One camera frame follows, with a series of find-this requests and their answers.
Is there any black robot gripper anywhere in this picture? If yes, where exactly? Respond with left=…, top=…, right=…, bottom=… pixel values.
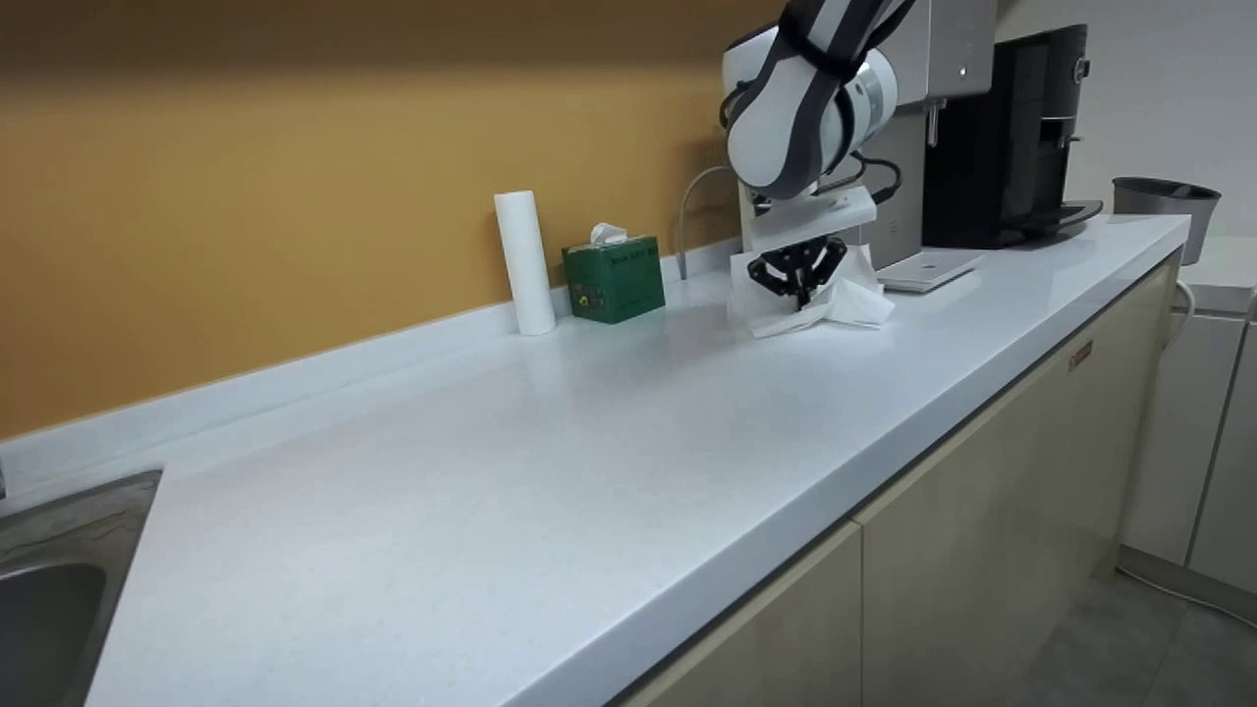
left=746, top=231, right=852, bottom=313

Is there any white cloth towel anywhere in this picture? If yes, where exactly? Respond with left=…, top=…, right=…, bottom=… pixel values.
left=724, top=244, right=902, bottom=343

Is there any green tissue box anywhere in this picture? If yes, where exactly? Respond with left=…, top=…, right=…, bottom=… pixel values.
left=556, top=231, right=670, bottom=326

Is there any silver water dispenser machine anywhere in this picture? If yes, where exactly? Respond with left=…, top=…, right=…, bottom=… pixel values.
left=736, top=0, right=1000, bottom=298

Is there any black coffee machine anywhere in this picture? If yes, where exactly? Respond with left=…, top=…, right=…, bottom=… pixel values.
left=918, top=19, right=1108, bottom=250

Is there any white paper towel roll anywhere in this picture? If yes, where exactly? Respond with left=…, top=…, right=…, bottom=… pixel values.
left=491, top=189, right=560, bottom=343

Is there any beige base cabinet door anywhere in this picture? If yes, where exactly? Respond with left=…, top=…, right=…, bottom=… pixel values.
left=626, top=520, right=867, bottom=707
left=856, top=257, right=1177, bottom=707

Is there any grey metal bin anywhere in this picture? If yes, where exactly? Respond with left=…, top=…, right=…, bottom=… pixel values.
left=1108, top=172, right=1224, bottom=267

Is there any white low cabinet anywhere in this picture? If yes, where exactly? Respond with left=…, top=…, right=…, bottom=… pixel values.
left=1121, top=231, right=1257, bottom=603

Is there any stainless steel sink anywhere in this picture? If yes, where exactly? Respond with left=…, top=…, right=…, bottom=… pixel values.
left=0, top=466, right=165, bottom=707

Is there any white gripper mount plate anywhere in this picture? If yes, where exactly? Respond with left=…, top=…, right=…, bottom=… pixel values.
left=737, top=180, right=885, bottom=258

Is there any grey curved hose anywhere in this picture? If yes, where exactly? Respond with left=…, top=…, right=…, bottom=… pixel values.
left=670, top=160, right=737, bottom=283

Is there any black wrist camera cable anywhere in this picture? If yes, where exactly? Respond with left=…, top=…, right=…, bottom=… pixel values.
left=846, top=150, right=909, bottom=210

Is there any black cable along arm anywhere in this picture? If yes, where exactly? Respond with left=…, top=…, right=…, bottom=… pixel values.
left=771, top=0, right=918, bottom=96

